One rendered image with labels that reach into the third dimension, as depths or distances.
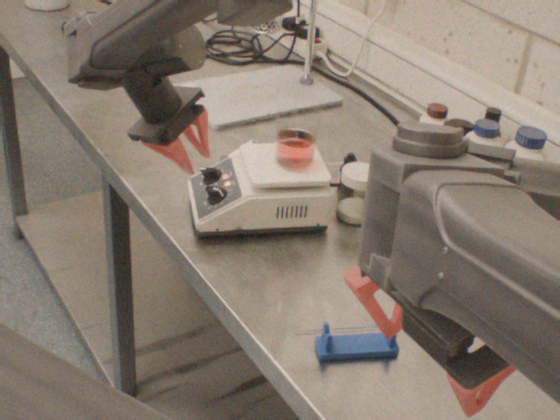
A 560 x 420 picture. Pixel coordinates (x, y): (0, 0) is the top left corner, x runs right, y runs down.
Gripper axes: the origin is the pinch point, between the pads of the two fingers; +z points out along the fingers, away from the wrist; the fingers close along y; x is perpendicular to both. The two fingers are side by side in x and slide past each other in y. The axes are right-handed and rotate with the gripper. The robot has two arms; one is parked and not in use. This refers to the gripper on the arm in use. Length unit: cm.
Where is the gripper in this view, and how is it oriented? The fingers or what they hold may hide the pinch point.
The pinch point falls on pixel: (196, 160)
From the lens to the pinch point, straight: 107.2
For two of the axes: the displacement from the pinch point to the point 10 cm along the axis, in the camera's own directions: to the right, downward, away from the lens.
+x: -6.9, -1.6, 7.0
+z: 4.2, 7.0, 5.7
